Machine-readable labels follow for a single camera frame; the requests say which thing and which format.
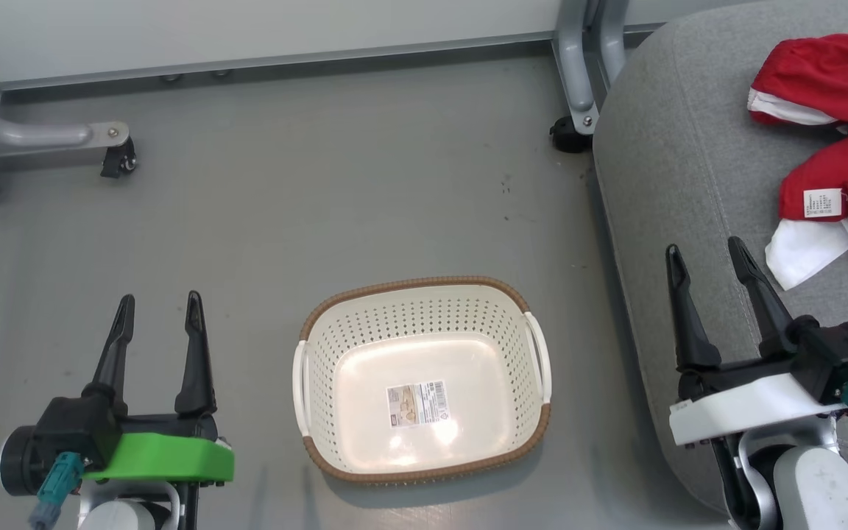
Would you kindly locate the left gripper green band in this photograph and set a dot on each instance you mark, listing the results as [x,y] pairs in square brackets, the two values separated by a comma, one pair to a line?
[159,456]

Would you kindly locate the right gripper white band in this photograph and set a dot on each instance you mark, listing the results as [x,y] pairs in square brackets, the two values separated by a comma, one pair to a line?
[740,405]

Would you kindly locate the red garment with white stripe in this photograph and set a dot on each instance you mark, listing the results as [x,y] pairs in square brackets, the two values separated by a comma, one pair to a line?
[829,73]

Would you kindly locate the cream perforated basket brown rim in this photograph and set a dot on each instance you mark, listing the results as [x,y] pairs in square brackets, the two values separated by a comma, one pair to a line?
[424,353]

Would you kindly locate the black caster wheel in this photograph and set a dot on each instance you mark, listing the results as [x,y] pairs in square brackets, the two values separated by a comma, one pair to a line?
[119,160]
[568,136]

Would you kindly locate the printed barcode sticker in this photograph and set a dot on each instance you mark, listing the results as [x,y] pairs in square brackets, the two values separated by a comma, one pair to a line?
[417,403]

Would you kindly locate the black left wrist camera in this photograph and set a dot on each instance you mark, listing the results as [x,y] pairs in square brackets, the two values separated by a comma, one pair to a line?
[63,434]

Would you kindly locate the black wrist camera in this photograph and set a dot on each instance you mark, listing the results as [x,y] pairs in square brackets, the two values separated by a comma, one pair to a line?
[843,357]
[63,434]

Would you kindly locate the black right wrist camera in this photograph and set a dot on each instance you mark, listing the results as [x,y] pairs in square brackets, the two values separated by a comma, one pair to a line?
[843,357]

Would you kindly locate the grey metal frame leg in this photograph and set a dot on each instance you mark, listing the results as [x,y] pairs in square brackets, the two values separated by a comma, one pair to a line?
[578,66]
[34,136]

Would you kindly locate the grey metal wall rail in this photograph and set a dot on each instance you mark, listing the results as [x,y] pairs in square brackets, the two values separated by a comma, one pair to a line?
[284,62]

